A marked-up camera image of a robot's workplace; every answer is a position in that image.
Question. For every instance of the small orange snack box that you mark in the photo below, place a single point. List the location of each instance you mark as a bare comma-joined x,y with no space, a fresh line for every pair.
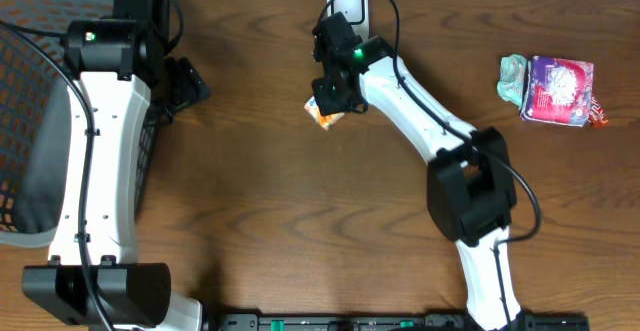
325,122

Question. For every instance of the purple red snack bag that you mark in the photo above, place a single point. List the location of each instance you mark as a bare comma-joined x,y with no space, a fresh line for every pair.
559,91

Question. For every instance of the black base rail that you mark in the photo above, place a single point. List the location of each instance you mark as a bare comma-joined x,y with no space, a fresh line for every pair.
428,322

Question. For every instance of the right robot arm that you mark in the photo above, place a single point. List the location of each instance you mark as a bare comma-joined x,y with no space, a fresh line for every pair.
470,191

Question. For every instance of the red orange snack bar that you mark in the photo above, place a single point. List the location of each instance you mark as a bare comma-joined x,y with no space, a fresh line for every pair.
597,116

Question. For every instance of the white barcode scanner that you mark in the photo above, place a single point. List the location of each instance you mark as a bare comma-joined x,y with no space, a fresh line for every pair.
356,12

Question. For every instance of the grey plastic mesh basket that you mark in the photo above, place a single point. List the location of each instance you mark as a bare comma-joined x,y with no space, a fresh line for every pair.
35,114

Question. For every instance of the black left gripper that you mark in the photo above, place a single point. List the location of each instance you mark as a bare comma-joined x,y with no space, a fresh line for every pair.
187,84

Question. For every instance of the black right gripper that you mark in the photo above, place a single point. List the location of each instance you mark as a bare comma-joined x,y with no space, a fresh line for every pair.
325,103

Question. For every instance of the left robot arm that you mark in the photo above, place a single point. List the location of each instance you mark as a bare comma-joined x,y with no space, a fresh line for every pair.
123,83

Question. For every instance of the mint green snack packet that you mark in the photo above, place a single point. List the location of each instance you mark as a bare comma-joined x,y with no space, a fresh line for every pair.
511,84

